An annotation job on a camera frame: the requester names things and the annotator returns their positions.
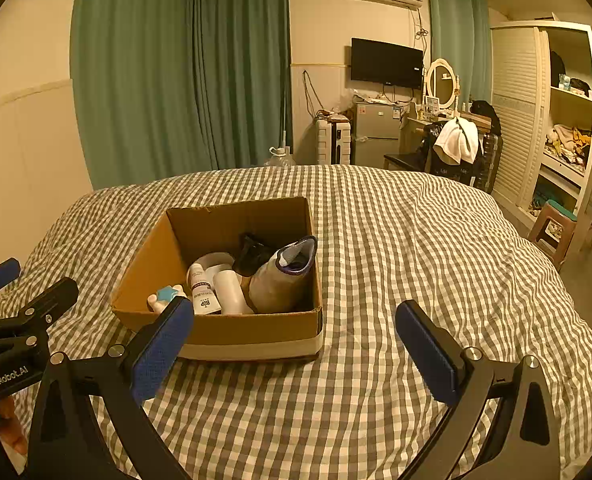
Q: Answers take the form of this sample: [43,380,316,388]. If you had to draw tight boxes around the left human hand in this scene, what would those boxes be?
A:
[0,396,28,457]

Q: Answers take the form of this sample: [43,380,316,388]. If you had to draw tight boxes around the white toy teal top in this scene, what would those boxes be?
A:
[147,284,186,314]

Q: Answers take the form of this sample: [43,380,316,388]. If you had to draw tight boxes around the white bottle in box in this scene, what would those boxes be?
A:
[186,262,222,315]

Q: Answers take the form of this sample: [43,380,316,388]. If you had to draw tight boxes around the cardboard box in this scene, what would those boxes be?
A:
[110,197,324,362]

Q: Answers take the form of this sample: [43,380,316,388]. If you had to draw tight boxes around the white cylinder in box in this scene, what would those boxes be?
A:
[213,269,253,315]

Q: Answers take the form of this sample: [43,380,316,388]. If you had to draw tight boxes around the small wooden stool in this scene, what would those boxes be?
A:
[528,200,576,270]

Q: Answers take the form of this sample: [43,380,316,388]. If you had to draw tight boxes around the grey pouch in box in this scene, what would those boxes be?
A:
[248,235,317,314]

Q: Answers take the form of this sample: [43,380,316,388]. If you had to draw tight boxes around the black chair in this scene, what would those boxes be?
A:
[384,100,503,193]

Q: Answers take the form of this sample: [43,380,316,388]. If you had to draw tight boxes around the green curtain left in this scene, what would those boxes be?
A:
[70,0,293,188]

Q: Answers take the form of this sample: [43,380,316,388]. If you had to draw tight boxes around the green curtain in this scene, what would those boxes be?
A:
[70,0,293,188]
[428,0,492,104]

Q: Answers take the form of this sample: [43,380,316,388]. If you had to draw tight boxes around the large water bottle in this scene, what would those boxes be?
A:
[264,131,296,167]

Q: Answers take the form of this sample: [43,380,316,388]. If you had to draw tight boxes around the white garment on chair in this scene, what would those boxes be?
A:
[433,117,479,166]

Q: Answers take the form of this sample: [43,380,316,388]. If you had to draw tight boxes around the vanity desk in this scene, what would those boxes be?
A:
[399,113,492,154]

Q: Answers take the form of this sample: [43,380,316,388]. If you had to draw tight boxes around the grey mini fridge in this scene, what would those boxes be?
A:
[352,103,401,168]

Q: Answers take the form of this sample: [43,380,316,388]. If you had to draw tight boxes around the white suitcase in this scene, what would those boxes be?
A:
[315,114,351,165]

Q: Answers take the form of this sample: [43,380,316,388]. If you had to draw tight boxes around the white wardrobe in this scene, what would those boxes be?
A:
[491,20,592,254]

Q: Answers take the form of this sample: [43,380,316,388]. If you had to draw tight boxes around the round white vanity mirror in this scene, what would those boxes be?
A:
[424,58,460,110]

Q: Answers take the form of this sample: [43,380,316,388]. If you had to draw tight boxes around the green curtain right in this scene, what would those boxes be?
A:
[428,0,492,104]

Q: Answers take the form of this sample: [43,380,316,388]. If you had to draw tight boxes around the black wall television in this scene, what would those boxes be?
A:
[350,38,424,90]

